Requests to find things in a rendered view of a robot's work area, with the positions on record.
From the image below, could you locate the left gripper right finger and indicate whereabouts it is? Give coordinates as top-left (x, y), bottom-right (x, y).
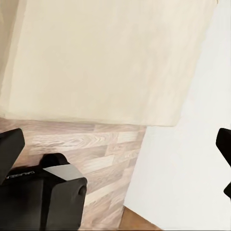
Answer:
top-left (216, 128), bottom-right (231, 166)

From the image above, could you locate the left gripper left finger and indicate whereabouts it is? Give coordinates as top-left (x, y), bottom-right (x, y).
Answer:
top-left (0, 128), bottom-right (25, 186)

